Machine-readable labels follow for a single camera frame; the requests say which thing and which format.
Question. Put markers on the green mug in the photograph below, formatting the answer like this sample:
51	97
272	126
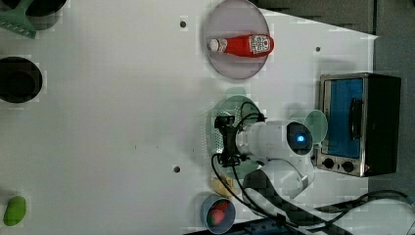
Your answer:
317	124

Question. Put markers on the black round pot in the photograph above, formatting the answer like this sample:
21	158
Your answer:
20	80

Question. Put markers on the green mango toy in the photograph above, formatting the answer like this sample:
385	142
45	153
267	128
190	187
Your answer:
15	211

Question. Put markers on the blue bowl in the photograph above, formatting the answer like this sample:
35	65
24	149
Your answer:
227	222

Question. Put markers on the black toaster oven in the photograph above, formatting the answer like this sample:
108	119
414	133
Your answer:
362	110

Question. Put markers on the purple round plate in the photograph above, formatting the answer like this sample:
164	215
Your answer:
233	18

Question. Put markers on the red ketchup bottle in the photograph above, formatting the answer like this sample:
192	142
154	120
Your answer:
246	46

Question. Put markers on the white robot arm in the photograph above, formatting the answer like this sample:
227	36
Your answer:
282	149

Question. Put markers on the dark round pan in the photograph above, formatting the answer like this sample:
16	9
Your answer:
39	8

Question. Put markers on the green dish rack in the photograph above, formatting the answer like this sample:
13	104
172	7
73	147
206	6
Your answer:
16	20

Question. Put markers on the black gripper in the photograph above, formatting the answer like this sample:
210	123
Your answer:
230	155

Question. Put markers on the red strawberry toy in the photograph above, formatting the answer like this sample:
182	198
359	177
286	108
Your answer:
217	213

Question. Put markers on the peeled banana toy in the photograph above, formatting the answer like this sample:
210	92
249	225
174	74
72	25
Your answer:
226	191

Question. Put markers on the green plastic strainer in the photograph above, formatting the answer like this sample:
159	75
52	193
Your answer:
236	104

